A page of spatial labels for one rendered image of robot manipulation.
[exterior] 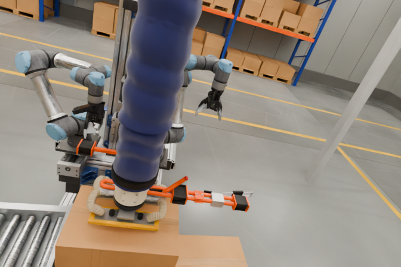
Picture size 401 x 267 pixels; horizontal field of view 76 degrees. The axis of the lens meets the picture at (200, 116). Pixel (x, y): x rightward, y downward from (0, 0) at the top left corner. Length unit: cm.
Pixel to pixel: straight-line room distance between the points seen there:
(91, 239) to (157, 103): 81
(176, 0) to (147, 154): 63
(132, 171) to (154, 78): 46
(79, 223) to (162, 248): 45
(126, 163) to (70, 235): 51
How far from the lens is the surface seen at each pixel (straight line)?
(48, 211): 210
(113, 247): 149
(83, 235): 153
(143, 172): 121
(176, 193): 141
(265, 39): 1002
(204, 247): 209
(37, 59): 173
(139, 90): 99
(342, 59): 1151
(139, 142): 111
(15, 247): 202
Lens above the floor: 218
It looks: 27 degrees down
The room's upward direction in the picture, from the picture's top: 17 degrees clockwise
